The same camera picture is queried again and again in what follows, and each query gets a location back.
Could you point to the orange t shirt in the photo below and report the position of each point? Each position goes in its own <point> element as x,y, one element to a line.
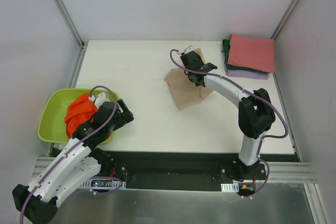
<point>79,112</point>

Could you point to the beige t shirt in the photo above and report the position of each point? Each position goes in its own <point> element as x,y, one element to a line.
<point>184,93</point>

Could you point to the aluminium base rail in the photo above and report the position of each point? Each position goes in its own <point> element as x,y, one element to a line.
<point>280,172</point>

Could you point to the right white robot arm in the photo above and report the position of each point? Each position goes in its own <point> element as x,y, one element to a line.
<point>255,116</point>

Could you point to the left aluminium frame post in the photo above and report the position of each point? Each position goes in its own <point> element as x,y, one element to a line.
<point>69,22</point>

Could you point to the white cable duct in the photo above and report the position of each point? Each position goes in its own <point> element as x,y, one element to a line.
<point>230,188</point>
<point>102,184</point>

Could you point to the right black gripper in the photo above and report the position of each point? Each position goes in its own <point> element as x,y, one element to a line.
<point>189,57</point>

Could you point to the aluminium frame post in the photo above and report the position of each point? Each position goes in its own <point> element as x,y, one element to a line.
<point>69,22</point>
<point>286,16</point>

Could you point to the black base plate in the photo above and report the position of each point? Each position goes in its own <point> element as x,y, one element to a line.
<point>172,171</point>

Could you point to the folded lavender t shirt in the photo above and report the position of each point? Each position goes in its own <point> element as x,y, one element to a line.
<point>247,74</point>

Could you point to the right white cable duct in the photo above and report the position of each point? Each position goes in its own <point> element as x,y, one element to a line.
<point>230,188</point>

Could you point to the folded red t shirt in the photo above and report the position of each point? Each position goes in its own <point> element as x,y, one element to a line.
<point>254,53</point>

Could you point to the green plastic basin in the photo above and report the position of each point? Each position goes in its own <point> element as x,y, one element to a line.
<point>52,127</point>

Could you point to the right aluminium frame post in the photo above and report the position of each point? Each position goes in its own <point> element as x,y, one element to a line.
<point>286,16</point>

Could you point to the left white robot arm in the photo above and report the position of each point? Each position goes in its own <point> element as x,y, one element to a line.
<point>80,160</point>

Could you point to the left white cable duct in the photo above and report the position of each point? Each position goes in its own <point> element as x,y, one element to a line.
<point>102,184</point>

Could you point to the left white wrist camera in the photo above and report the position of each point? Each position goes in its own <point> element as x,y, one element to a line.
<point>99,99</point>

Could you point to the folded dark green t shirt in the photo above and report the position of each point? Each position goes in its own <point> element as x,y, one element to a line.
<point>226,48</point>

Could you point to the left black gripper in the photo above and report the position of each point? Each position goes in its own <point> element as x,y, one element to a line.
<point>122,112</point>

